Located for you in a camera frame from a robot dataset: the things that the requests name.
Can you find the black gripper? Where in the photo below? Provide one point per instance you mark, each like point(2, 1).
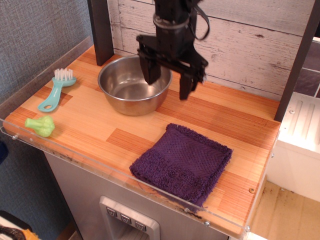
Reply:
point(172, 47)

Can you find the stainless steel bowl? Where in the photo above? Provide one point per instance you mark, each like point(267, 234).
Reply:
point(126, 90)

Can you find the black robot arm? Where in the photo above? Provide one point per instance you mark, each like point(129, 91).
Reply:
point(178, 11)

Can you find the purple folded towel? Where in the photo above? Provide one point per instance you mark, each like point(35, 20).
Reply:
point(183, 163)

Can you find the teal dish brush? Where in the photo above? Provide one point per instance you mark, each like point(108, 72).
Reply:
point(63, 77)

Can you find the green toy broccoli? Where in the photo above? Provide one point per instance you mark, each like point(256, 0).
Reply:
point(42, 126)

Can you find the grey toy fridge cabinet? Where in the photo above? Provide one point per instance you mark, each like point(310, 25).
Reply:
point(82, 191)

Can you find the white toy sink unit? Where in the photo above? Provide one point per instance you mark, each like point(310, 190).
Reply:
point(295, 161)

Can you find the silver dispenser button panel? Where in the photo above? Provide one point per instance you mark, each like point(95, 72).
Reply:
point(124, 223)

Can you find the clear acrylic edge guard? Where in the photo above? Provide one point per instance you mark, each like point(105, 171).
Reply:
point(233, 230)

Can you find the dark left shelf post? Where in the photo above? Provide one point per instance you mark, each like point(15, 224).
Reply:
point(101, 30)

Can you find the dark shelf post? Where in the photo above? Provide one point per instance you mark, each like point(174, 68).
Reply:
point(101, 30)
point(301, 55)

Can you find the dark right shelf post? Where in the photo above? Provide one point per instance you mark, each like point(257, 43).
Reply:
point(301, 55)

